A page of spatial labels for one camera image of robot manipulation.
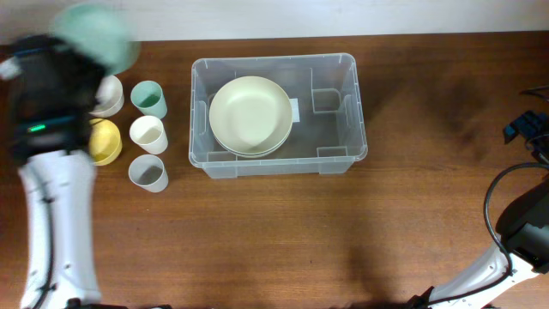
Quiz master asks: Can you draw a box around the white small bowl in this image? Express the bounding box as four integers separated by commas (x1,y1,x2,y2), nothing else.
91,76,124,118

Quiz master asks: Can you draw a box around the mint green cup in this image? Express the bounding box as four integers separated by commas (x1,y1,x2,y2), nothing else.
130,81,167,119

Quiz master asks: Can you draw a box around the white label in container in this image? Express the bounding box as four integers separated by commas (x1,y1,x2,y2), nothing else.
290,98,300,123

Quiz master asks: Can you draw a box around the beige bowl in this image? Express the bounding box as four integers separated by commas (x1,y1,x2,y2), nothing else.
209,76,293,151

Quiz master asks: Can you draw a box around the cream bowl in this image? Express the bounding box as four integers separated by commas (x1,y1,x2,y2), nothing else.
215,138,287,158

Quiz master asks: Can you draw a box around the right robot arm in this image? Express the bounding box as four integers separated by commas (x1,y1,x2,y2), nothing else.
406,111,548,308

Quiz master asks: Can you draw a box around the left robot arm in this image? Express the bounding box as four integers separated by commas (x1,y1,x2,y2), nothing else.
9,34,106,308

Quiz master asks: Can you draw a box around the clear plastic storage container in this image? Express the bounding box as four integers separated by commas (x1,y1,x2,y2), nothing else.
189,53,368,179

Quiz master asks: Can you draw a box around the cream white cup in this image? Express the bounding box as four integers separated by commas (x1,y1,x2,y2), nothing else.
130,116,168,155

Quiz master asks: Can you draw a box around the grey cup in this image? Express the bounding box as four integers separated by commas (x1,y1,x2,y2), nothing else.
128,154,169,193

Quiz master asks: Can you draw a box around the yellow small bowl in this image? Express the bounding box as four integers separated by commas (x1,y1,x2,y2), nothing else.
89,118,123,166

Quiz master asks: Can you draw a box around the mint green small bowl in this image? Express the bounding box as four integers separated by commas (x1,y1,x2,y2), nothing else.
50,3,140,75

